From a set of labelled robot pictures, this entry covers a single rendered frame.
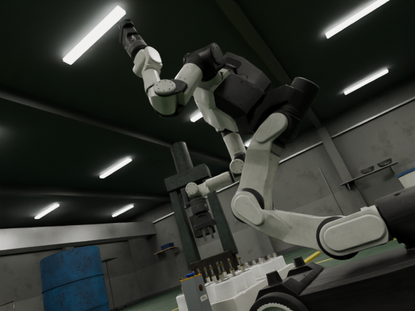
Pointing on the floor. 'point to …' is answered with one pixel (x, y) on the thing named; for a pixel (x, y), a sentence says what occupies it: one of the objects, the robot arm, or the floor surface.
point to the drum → (74, 281)
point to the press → (187, 169)
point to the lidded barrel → (407, 178)
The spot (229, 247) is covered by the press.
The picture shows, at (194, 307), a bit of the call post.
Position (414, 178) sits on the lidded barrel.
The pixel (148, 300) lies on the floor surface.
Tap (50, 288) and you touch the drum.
